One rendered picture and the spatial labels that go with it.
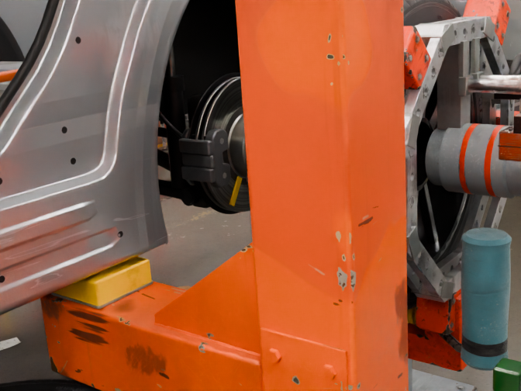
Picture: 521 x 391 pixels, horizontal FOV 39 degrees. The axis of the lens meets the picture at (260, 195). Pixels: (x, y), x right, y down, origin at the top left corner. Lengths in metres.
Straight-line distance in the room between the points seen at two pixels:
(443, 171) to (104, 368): 0.74
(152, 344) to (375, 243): 0.44
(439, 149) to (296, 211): 0.59
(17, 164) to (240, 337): 0.44
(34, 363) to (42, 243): 1.55
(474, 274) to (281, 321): 0.49
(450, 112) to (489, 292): 0.36
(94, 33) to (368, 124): 0.56
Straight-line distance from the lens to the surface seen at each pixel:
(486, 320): 1.45
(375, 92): 0.95
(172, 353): 1.22
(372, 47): 0.94
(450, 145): 1.48
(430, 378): 1.98
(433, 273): 1.47
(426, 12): 1.53
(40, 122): 1.24
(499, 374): 1.14
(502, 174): 1.45
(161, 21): 1.39
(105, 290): 1.35
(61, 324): 1.43
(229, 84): 1.70
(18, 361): 2.80
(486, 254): 1.40
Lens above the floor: 1.20
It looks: 15 degrees down
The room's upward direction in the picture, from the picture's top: 4 degrees counter-clockwise
